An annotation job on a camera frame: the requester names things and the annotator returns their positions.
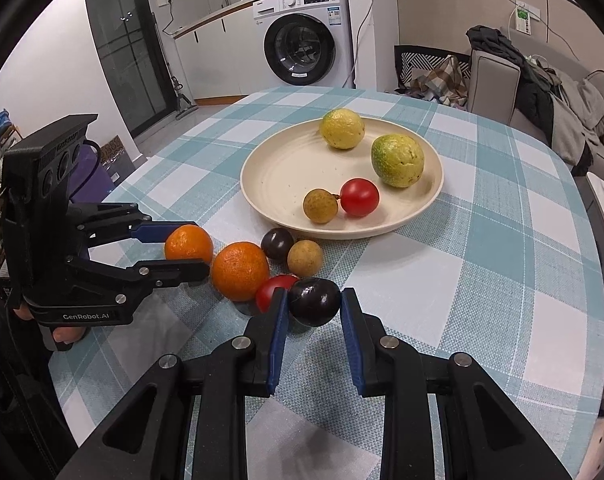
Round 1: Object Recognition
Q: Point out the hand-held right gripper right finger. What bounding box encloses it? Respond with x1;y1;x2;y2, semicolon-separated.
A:
341;287;572;480

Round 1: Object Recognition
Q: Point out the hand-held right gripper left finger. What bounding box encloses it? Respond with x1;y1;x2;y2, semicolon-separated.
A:
57;287;289;480

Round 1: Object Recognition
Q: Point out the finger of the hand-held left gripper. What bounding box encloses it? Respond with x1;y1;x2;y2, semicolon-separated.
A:
67;257;211;306
69;202;183;248

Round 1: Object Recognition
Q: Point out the small orange mandarin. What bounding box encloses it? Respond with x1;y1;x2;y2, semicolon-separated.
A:
164;224;214;265

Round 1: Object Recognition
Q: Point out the red tomato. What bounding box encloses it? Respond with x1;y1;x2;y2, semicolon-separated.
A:
340;178;381;217
255;274;300;313

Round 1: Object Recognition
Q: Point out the dark purple plum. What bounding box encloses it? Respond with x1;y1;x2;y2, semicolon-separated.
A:
288;277;343;326
260;227;296;263

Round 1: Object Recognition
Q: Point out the large orange mandarin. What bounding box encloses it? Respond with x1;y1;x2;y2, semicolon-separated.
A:
211;242;271;303

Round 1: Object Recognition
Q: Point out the small brown longan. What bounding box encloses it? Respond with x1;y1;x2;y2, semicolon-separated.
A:
287;239;324;278

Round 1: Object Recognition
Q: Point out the large brown longan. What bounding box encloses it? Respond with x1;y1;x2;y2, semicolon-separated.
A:
303;188;339;224

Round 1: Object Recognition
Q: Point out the cream round plate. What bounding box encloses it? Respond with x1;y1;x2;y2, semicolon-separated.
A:
240;116;443;240

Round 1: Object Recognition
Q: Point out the green yellow citrus fruit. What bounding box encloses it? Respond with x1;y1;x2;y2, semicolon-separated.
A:
371;134;425;189

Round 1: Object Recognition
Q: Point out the person's left hand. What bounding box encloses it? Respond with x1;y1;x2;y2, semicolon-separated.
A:
11;304;87;347

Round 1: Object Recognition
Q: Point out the purple bag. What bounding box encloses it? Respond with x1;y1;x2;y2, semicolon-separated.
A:
64;140;118;206

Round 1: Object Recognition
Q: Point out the patterned cardboard box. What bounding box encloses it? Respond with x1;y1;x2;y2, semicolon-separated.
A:
102;135;133;181

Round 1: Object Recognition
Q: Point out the floor mop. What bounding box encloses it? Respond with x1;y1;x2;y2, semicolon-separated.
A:
152;10;197;121

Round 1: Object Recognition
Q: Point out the teal checked tablecloth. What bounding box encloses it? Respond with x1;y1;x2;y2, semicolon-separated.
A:
49;85;604;480

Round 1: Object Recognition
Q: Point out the dark glass door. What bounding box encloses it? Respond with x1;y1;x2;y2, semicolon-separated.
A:
83;0;175;141

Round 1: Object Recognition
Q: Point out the white kitchen base cabinet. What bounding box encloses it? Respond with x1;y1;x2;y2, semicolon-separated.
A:
173;2;267;101

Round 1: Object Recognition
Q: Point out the white washing machine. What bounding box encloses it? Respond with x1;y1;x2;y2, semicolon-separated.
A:
254;0;355;89

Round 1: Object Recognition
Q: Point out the plaid cloth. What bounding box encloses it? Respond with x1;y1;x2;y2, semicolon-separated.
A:
409;55;470;107

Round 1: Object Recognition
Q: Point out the black patterned laundry basket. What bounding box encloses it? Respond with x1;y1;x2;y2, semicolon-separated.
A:
394;45;475;106

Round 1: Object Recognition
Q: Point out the grey sofa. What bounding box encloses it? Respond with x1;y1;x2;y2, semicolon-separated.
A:
469;25;604;181

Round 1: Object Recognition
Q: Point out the dark clothes pile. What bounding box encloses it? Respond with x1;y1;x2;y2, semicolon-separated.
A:
466;25;597;166

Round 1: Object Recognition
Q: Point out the black hanging cable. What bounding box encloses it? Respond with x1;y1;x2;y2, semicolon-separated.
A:
353;0;379;88

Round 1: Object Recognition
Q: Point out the white wall outlet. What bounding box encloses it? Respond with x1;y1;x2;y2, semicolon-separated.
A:
514;0;542;36

